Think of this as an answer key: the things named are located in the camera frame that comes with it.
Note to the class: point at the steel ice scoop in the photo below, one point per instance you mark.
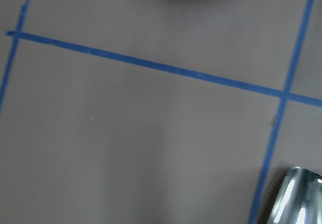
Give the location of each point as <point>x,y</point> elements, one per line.
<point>298,199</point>

